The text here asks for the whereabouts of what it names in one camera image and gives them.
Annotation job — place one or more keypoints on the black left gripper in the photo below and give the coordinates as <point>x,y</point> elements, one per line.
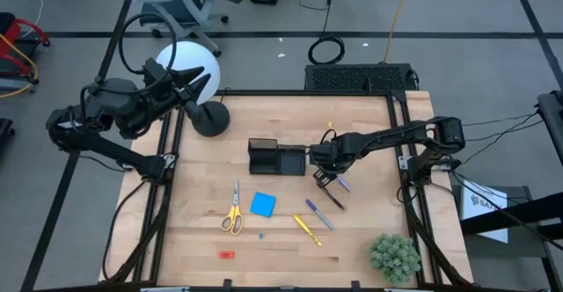
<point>163,78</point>

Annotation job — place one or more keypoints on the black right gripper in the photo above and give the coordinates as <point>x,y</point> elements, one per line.
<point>330,153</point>

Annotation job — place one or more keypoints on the purple pen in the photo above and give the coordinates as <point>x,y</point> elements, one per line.
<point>344,184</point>

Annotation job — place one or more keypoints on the black pen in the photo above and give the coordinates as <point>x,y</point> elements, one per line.
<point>334,200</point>

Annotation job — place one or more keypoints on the blue and grey marker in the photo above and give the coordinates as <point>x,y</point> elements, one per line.
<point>319,214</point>

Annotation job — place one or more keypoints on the yellow pen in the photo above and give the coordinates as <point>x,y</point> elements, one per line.
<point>307,230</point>

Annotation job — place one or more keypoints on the blue sticky note pad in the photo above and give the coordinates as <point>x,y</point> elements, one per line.
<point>263,204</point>

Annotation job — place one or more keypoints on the red eraser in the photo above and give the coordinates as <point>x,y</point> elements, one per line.
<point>226,254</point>

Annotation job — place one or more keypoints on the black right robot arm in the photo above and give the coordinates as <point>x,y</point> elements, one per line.
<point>396,136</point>

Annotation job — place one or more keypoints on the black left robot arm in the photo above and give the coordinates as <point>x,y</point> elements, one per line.
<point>114,151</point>

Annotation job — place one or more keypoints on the black mesh desk organizer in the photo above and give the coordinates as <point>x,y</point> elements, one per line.
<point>290,162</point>

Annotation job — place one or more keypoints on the grey and blue office chair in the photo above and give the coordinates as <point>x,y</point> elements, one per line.
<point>167,6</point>

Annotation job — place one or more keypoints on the white globe table lamp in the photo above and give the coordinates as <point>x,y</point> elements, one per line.
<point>189,59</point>

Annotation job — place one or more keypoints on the black perforated metal case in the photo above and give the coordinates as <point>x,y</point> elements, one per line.
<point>352,77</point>

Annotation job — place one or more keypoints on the green artificial plant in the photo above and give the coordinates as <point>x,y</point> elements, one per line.
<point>394,259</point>

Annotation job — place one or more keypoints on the white printed paper sheet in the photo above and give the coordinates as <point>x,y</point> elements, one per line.
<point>484,221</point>

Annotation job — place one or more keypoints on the black support beam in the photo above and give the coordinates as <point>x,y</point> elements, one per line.
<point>506,216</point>

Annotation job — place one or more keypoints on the red cart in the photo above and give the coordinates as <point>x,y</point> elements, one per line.
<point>9,30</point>

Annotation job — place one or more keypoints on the black floor equipment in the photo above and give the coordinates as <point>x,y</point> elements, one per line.
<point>5,133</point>

